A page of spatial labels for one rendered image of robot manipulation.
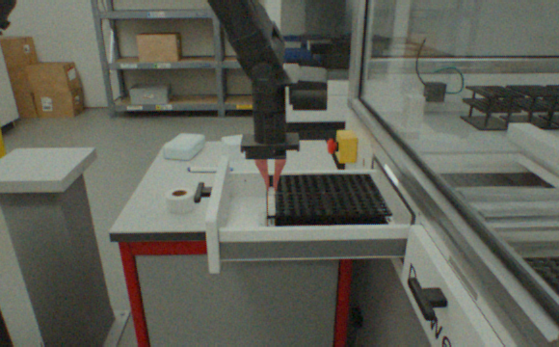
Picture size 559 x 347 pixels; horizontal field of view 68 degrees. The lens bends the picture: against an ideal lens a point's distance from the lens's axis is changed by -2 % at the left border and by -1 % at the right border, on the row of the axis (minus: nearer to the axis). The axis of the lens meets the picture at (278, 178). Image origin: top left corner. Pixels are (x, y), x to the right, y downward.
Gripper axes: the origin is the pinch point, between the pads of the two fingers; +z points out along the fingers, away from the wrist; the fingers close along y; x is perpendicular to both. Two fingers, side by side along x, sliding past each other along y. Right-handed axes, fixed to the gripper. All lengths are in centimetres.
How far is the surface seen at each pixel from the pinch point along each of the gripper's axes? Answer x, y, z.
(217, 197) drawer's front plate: 4.7, 9.4, -0.2
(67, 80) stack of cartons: -381, 224, 50
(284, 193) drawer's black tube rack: -2.4, -2.5, 2.8
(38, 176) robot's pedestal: -42, 70, 16
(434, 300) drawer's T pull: 29.8, -20.2, 2.0
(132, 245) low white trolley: -12.5, 33.2, 20.7
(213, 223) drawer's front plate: 12.3, 9.2, 0.5
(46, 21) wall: -417, 251, -8
